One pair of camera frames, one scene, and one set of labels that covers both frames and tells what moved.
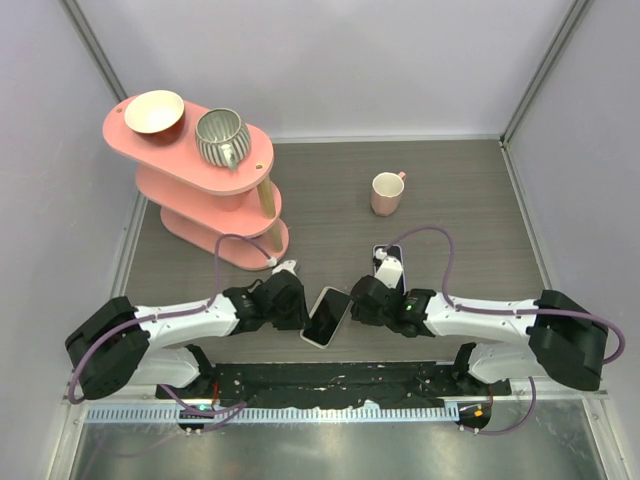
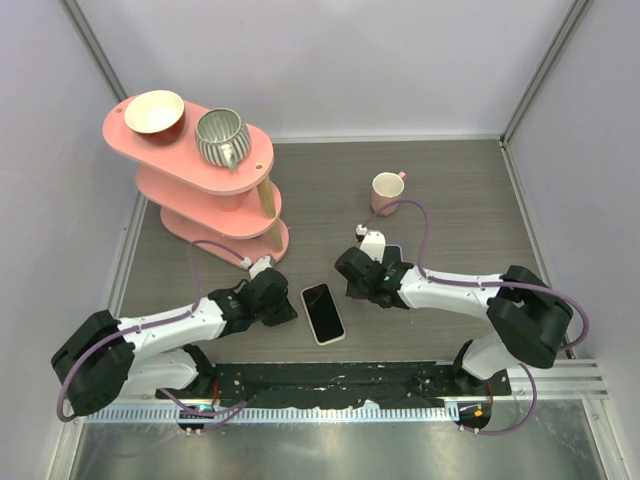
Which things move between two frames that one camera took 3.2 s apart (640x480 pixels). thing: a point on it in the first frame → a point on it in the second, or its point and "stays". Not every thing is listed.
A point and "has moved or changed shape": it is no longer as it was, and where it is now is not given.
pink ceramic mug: [386, 190] stays
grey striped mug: [222, 137] stays
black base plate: [407, 383] stays
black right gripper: [365, 317] → [354, 291]
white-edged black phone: [327, 317] has moved or changed shape
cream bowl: [155, 112] stays
